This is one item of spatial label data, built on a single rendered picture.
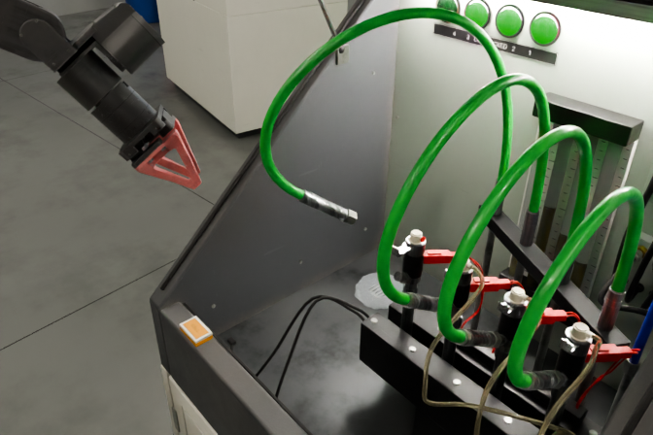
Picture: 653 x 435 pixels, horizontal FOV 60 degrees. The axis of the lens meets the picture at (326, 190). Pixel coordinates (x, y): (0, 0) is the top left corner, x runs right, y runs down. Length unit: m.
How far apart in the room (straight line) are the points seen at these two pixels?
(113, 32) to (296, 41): 3.04
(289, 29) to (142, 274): 1.81
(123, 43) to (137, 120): 0.09
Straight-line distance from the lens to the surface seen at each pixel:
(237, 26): 3.53
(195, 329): 0.93
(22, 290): 2.77
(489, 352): 0.86
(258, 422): 0.82
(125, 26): 0.73
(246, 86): 3.65
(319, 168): 1.07
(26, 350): 2.48
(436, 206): 1.16
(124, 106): 0.73
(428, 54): 1.07
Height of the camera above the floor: 1.59
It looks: 30 degrees down
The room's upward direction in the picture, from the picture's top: 1 degrees clockwise
